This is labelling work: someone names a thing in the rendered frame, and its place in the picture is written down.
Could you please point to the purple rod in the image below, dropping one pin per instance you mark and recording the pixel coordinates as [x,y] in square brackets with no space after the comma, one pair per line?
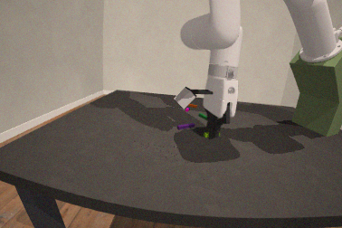
[191,125]

